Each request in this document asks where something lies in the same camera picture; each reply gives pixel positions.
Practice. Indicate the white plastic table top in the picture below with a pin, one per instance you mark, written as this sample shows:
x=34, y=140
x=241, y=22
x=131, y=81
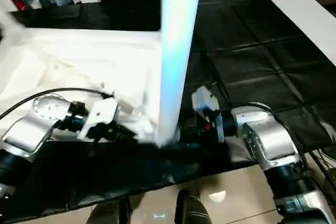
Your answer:
x=78, y=64

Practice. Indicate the white plastic table leg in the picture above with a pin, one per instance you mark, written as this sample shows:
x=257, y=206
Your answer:
x=176, y=51
x=13, y=23

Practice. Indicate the right robot leg dark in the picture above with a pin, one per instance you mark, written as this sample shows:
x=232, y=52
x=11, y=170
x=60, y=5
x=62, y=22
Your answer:
x=191, y=208

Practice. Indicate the robot leg dark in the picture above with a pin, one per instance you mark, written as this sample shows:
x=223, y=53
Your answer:
x=110, y=212
x=191, y=208

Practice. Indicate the left robot leg dark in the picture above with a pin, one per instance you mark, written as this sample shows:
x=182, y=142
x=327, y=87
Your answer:
x=110, y=212

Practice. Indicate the black work mat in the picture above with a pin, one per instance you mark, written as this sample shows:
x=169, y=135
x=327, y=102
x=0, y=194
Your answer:
x=262, y=37

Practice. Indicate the white flat board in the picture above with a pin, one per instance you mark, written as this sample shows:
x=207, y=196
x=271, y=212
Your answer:
x=302, y=16

